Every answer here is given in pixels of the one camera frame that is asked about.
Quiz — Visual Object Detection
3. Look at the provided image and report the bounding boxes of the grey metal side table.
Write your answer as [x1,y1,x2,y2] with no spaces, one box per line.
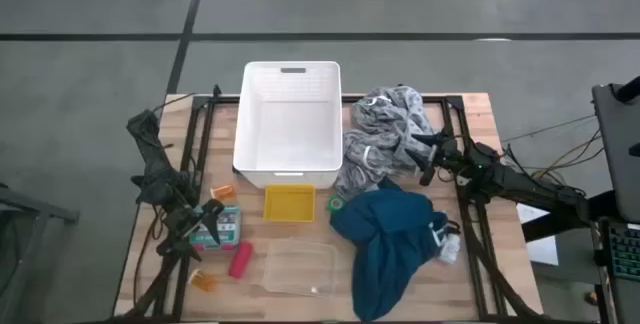
[0,182,81,324]

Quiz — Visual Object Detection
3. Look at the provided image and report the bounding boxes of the blue cloth garment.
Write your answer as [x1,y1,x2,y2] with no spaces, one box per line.
[328,177,451,323]

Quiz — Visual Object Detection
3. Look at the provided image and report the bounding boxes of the white paper sheet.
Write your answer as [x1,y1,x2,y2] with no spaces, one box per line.
[516,202,560,267]

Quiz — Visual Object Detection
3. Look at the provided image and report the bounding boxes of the black aluminium table frame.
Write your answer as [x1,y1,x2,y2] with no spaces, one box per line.
[114,83,551,323]

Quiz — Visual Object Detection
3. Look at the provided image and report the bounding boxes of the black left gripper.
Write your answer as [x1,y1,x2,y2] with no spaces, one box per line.
[157,198,226,260]

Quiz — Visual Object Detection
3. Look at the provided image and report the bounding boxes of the grey patterned gown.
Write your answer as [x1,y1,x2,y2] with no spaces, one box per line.
[333,85,436,201]

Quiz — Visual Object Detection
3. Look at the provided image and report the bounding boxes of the yellow cable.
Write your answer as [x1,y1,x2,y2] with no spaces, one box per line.
[537,131,604,178]

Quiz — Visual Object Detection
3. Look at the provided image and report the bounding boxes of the red bandage roll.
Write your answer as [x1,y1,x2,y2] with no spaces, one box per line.
[228,240,255,280]

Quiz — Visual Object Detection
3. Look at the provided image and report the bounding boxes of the black stand beam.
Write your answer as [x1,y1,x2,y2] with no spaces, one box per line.
[522,189,619,244]

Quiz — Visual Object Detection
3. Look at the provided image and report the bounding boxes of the teal first aid kit box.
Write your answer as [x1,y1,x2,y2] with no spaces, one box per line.
[188,205,243,253]

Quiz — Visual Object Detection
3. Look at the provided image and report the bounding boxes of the white supplement bottle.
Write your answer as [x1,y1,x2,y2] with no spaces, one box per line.
[437,232,462,266]

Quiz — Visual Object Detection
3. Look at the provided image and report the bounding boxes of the black pole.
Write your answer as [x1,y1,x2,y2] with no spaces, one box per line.
[613,74,640,104]

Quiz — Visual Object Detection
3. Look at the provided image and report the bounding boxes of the white perforated plastic basket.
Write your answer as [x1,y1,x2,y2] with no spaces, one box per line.
[232,60,344,190]

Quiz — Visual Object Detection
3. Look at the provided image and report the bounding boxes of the clear plastic container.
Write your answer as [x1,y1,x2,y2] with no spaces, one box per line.
[259,238,339,298]

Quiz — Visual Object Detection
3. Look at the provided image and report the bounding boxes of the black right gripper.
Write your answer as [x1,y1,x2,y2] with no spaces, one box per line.
[403,132,474,186]

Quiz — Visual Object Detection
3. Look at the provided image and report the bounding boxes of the small yellow plastic tray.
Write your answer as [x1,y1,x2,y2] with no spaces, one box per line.
[263,184,317,224]

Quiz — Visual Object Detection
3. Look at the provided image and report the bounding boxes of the orange pill bottle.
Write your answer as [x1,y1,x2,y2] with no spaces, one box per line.
[209,184,237,202]
[188,269,219,294]

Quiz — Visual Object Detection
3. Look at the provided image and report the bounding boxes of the backlit keyboard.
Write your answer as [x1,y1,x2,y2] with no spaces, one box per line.
[599,217,640,283]

